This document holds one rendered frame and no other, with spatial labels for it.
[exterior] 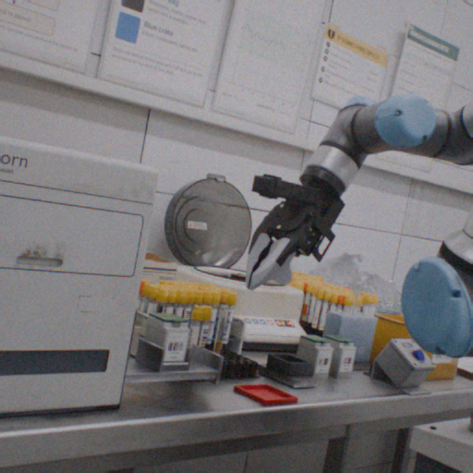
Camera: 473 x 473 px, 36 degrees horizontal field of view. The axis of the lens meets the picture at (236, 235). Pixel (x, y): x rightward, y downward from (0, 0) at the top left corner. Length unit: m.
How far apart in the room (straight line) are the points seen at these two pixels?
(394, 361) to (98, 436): 0.63
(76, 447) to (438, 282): 0.45
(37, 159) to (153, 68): 0.88
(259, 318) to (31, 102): 0.62
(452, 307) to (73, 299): 0.43
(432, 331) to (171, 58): 0.99
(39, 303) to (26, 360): 0.07
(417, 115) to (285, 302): 0.56
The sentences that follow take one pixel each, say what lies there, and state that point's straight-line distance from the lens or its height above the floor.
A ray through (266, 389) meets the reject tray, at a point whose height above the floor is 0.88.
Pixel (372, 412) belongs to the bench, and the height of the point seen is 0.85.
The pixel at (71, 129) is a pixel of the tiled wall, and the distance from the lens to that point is 1.55.
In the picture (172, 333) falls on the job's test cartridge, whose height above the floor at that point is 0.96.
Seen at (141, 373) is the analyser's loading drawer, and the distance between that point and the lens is 0.95.
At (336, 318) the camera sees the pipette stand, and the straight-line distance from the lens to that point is 1.39.
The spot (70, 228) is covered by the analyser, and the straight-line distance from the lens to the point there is 0.83.
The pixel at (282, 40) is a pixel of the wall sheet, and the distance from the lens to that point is 1.89.
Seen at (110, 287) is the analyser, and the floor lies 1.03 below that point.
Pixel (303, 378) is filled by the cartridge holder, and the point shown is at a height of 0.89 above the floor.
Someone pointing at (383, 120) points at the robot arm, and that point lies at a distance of 1.08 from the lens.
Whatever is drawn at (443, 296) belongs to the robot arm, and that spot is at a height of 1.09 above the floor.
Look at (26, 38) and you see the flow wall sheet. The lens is 1.50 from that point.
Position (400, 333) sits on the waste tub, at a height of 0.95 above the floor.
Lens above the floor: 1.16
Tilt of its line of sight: 3 degrees down
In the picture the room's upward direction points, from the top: 10 degrees clockwise
